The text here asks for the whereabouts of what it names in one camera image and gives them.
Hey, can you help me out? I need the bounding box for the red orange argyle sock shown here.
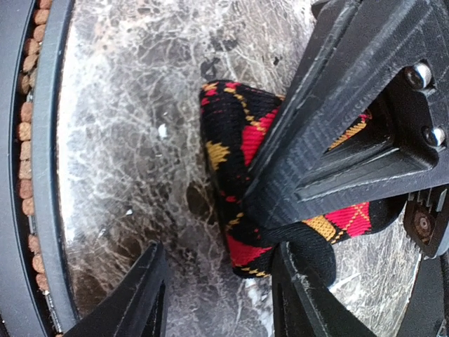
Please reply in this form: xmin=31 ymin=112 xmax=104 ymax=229
xmin=199 ymin=79 xmax=407 ymax=286

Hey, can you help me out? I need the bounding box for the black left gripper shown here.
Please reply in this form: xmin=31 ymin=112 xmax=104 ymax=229
xmin=403 ymin=185 xmax=448 ymax=258

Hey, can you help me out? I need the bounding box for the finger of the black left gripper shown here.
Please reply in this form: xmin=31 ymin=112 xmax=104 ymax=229
xmin=243 ymin=1 xmax=448 ymax=229

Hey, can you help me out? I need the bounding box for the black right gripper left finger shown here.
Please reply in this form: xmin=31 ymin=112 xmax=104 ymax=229
xmin=65 ymin=243 xmax=169 ymax=337

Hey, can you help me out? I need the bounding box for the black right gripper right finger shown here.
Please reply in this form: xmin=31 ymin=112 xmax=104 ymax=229
xmin=272 ymin=243 xmax=374 ymax=337

